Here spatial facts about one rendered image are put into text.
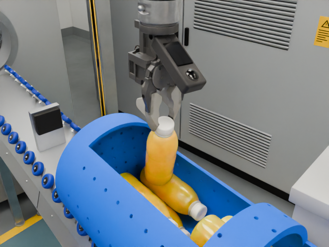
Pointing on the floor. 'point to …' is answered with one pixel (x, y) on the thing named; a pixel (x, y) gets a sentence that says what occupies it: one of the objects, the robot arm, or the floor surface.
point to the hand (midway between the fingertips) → (164, 123)
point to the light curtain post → (104, 55)
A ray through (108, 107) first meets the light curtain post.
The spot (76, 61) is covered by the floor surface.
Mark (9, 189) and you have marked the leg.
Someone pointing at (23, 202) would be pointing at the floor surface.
